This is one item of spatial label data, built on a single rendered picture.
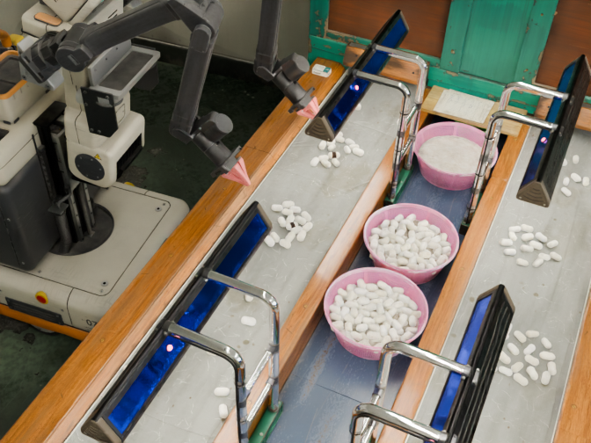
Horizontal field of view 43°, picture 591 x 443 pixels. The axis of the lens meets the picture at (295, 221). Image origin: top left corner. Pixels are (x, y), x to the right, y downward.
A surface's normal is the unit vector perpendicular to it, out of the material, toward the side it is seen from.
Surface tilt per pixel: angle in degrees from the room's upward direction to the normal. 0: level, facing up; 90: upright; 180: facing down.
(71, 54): 100
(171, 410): 0
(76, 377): 0
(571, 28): 90
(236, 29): 90
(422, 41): 90
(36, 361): 0
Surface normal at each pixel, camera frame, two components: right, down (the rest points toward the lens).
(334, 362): 0.03, -0.71
